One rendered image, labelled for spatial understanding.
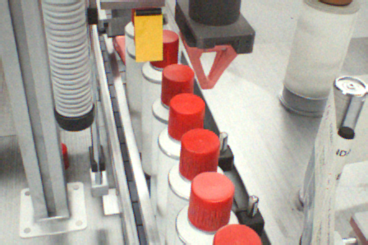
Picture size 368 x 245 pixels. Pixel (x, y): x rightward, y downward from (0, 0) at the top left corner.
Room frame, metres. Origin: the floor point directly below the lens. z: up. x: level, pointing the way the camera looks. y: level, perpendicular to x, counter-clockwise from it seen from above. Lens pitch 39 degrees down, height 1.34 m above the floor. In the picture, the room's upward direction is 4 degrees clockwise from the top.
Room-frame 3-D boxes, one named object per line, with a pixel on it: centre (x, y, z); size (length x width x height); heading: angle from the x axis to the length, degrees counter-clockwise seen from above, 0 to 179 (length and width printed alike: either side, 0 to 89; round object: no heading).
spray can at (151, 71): (0.47, 0.03, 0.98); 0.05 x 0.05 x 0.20
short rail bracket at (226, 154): (0.47, -0.05, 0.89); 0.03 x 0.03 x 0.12; 16
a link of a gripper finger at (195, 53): (0.50, -0.02, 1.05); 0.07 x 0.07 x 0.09; 17
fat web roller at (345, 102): (0.43, -0.18, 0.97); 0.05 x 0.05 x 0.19
